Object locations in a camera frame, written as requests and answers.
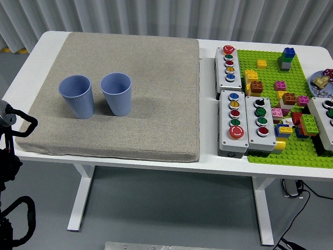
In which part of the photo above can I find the grey box with black selector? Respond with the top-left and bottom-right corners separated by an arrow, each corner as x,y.
245,95 -> 277,157

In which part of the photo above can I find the white curtain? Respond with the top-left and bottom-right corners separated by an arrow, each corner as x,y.
0,0 -> 333,57

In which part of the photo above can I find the brass metal fitting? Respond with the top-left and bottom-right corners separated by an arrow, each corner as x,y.
312,74 -> 329,88

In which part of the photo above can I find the white table leg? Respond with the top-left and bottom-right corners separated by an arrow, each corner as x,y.
67,164 -> 96,232
251,177 -> 276,246

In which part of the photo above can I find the blue ribbed plastic cup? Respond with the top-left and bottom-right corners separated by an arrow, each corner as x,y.
100,72 -> 132,117
58,74 -> 95,120

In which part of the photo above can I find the green studded baseplate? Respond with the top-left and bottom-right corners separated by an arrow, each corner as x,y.
236,48 -> 333,167

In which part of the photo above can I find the light blue plate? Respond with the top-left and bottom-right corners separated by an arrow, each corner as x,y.
309,70 -> 333,98

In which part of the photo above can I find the yellow round brick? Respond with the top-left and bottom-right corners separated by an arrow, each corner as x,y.
273,137 -> 287,157

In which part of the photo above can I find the black power cable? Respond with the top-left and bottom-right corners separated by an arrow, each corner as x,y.
273,181 -> 333,250

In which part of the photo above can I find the blue green grey brick tower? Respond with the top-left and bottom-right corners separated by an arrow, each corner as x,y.
277,47 -> 297,72

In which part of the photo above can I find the white pink brick stack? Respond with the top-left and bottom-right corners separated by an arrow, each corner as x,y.
276,99 -> 294,117

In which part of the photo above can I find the grey power adapter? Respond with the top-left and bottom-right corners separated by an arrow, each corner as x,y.
280,179 -> 304,198

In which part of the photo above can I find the grey button box on black base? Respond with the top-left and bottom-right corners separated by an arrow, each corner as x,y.
306,96 -> 333,154

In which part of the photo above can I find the blue red brick stack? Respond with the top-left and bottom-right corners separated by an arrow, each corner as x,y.
294,124 -> 308,139

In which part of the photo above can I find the grey-brown fabric mat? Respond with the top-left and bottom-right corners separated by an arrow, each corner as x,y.
15,31 -> 200,163

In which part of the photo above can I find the blue brick with yellow top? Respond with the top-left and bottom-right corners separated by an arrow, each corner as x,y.
275,123 -> 294,138

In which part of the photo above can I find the green brick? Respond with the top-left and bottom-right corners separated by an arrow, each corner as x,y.
299,114 -> 320,136

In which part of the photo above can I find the grey five-button box, small red mushroom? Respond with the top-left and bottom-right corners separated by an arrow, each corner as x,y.
213,45 -> 243,100

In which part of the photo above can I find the grey five-button box, large red mushroom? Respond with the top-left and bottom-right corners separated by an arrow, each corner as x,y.
217,90 -> 250,158

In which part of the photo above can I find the yellow brick stack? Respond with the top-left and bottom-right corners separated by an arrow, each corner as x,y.
244,69 -> 259,97

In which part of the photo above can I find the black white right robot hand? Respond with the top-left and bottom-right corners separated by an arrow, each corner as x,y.
277,237 -> 310,250

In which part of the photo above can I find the brown brick on yellow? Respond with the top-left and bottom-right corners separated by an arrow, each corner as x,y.
249,80 -> 264,97

